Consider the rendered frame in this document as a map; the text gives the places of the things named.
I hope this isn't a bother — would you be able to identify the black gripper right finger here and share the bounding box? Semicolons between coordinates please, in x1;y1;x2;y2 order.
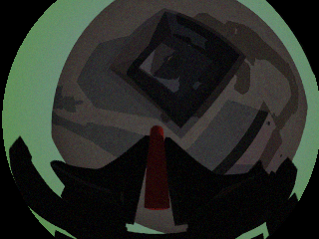
164;136;262;226

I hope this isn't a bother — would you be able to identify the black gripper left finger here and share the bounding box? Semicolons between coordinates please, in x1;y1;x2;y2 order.
51;135;151;224

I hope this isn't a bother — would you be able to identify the dark red peg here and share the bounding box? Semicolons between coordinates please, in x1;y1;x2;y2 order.
144;124;170;210

